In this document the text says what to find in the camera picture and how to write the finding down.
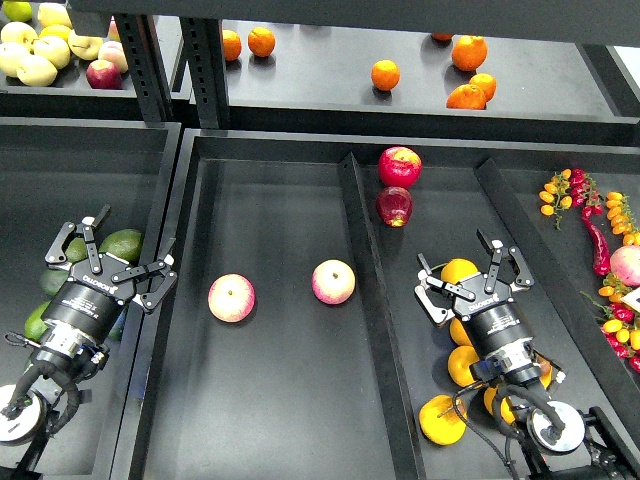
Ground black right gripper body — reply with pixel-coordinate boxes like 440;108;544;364
452;273;533;358

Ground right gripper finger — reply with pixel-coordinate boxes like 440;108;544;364
476;229;534;293
414;253;475;326

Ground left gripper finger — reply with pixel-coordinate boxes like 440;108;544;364
111;237;178;313
44;204;111;274

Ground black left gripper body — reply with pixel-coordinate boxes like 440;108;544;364
42;253;135;344

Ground yellow pear with stem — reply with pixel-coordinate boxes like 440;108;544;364
418;394;467;446

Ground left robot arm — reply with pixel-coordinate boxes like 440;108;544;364
1;206;177;479

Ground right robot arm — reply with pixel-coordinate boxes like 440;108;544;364
414;232;639;479

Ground green avocado upper left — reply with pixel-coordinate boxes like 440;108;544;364
65;238;88;264

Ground green avocado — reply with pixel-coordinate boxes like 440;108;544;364
24;301;50;341
99;229;144;264
108;310;127;341
65;238;88;264

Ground green avocado lower right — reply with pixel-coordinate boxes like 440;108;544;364
108;310;127;341

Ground green avocado upper right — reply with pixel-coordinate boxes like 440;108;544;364
99;229;144;264

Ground round yellow pear top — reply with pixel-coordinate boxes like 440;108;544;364
432;258;479;284

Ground green avocado far left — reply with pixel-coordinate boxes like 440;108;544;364
24;301;50;341

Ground yellow pear brown tip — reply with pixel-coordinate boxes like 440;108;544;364
538;357;553;389

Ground yellow pear bottom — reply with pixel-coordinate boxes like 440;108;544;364
483;387;516;425

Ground black tray divider right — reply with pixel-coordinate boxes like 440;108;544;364
475;158;639;443

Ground black tray divider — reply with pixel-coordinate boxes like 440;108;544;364
338;153;426;479
475;158;639;443

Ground pink apple left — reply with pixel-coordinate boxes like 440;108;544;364
207;273;255;323

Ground pink apple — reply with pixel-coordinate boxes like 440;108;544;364
207;273;255;323
311;259;355;305

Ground red chili pepper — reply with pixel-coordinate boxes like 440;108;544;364
581;217;611;277

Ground black left tray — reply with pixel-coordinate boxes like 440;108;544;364
1;118;181;479

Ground black tray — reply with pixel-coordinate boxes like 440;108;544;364
119;129;639;479
1;118;181;479

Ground black tray divider left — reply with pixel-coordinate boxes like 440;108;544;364
338;153;426;479

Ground orange cherry tomato bunch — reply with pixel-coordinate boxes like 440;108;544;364
538;169;573;230

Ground pink peach right edge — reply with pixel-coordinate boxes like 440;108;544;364
610;245;640;287

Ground red cherry tomato bunch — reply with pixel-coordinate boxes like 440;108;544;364
569;168;603;218

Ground mixed tomato bunch lower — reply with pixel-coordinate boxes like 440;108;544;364
582;273;639;374

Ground pink apple right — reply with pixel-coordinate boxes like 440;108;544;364
311;259;355;305

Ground orange tomato bunch right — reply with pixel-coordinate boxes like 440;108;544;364
605;191;639;246

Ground dark red apple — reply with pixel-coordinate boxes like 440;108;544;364
376;186;413;228

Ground black centre tray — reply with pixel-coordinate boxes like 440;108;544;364
119;129;639;479

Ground bright red apple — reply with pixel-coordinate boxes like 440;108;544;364
378;146;423;189

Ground pale yellow apple front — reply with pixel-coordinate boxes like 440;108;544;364
16;55;58;87

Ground red apple on shelf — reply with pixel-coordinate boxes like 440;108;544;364
86;59;122;90

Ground front orange on shelf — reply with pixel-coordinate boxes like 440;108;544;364
446;84;487;110

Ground small orange on shelf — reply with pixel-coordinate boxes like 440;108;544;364
469;73;497;102

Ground pale yellow apple centre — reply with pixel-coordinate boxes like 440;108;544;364
33;36;71;70

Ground pale yellow apple left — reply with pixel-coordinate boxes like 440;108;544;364
0;42;31;78

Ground pale apple with stem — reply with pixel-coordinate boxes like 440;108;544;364
67;30;103;61

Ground pink peach on shelf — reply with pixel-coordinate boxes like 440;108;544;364
98;41;129;74

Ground black shelf post left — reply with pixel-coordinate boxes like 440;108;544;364
114;13;173;123

